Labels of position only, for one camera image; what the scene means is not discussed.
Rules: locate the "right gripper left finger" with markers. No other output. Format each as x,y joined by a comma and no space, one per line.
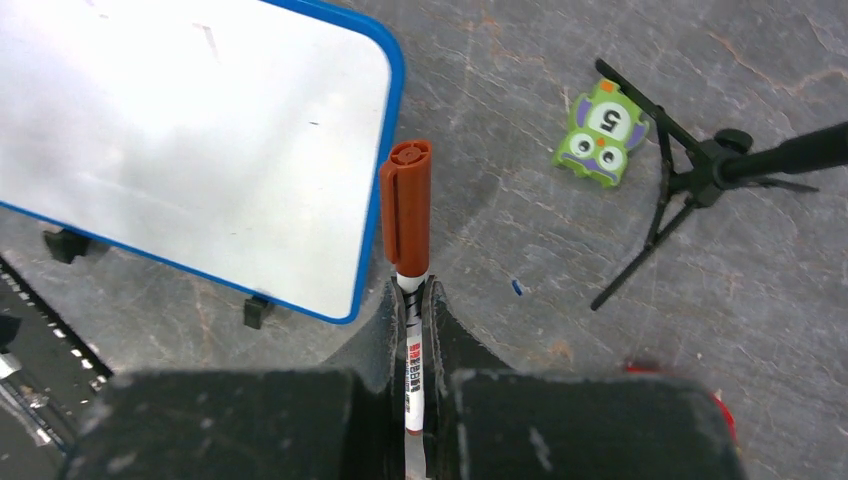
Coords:
374,445

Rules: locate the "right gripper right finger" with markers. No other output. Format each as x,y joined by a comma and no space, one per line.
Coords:
447,347

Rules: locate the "brown marker cap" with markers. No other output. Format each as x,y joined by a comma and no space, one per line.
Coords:
405,201

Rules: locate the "blue framed whiteboard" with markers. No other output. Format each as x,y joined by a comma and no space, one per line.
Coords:
236,140

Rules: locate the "white marker pen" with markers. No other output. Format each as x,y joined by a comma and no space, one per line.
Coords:
412,288

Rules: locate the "red plate with blocks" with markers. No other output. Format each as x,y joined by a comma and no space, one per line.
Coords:
712,399

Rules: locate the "green owl number toy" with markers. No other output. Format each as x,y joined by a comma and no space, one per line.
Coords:
604,126

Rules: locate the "black microphone tripod stand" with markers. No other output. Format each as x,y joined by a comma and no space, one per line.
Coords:
696,173

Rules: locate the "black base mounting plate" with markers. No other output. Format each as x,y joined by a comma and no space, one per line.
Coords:
49,375

